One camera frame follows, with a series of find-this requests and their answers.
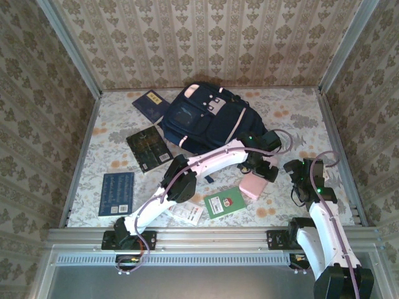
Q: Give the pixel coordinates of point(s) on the pink pencil case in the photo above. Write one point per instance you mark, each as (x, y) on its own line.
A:
(252, 187)

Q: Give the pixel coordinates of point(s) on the navy blue backpack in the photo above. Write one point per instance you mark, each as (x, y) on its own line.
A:
(199, 124)

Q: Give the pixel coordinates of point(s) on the green notebook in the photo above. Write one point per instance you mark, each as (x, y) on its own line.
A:
(224, 202)

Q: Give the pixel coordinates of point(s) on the white packet with red print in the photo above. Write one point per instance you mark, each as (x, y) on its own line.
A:
(190, 215)

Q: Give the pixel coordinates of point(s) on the black book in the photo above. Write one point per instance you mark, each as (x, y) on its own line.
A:
(148, 149)

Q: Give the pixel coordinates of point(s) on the navy notebook with yellow label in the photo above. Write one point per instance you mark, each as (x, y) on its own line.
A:
(149, 107)

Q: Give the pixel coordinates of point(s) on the blue book with barcode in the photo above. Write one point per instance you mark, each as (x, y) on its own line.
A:
(117, 193)

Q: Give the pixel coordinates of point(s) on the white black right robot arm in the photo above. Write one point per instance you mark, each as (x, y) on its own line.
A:
(324, 236)

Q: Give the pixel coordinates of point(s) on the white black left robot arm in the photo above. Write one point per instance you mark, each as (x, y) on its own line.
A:
(218, 159)

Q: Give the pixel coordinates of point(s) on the floral patterned tablecloth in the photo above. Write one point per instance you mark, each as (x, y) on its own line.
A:
(296, 109)

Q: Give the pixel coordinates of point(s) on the grey metal panel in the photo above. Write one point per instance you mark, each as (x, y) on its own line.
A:
(202, 283)

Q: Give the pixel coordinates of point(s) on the aluminium side rail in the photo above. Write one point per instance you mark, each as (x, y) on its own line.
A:
(88, 130)
(333, 130)

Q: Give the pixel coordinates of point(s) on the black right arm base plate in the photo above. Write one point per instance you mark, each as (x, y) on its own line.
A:
(274, 241)

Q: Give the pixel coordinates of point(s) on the aluminium mounting rail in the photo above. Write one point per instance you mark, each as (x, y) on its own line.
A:
(212, 240)

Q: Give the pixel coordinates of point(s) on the aluminium frame post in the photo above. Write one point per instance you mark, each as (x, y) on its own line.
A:
(71, 46)
(346, 46)

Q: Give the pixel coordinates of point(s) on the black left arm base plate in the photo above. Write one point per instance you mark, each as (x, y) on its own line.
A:
(149, 240)

